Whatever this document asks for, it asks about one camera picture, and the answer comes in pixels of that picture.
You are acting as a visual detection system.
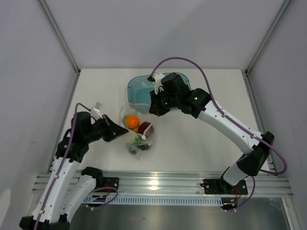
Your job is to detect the green leaf toy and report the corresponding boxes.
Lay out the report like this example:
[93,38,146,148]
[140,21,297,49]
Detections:
[134,138,145,146]

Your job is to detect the clear zip top bag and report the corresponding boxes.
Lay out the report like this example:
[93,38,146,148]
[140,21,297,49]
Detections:
[118,103,155,159]

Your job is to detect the orange green mango toy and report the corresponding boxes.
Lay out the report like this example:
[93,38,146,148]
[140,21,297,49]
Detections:
[123,115,140,129]

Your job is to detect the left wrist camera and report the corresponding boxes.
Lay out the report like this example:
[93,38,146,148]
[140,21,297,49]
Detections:
[90,102,103,120]

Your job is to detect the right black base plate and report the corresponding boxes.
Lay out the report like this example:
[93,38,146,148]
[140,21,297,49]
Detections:
[200,178,248,195]

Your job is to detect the teal plastic tray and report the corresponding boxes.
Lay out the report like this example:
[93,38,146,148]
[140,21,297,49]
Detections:
[127,72,192,106]

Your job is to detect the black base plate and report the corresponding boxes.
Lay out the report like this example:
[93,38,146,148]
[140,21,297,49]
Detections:
[200,178,248,195]
[91,177,119,193]

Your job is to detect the white radish toy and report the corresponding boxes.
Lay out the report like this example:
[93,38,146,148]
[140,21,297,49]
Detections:
[126,132,142,143]

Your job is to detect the white slotted cable duct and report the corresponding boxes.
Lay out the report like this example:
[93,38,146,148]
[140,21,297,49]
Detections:
[81,195,223,206]

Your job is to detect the aluminium mounting rail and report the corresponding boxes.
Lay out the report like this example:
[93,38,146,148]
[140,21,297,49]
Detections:
[32,170,293,197]

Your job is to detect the dark brown mangosteen toy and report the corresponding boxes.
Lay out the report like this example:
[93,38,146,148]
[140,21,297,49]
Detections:
[138,142,152,151]

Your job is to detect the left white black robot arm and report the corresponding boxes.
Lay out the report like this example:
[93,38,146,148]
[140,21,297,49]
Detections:
[19,112,128,230]

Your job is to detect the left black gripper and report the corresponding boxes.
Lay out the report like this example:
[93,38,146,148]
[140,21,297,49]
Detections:
[85,114,129,143]

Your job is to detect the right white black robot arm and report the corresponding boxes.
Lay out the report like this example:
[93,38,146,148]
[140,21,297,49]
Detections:
[149,88,274,194]

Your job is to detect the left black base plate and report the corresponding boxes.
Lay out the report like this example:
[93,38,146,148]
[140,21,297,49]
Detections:
[91,177,119,193]

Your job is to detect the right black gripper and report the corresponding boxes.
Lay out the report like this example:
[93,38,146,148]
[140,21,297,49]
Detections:
[150,87,179,117]

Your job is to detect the green lime toy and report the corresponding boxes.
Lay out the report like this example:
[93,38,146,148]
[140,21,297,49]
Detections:
[129,146,138,155]

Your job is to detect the dark red apple toy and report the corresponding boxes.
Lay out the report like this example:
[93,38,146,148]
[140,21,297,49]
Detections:
[137,122,154,139]

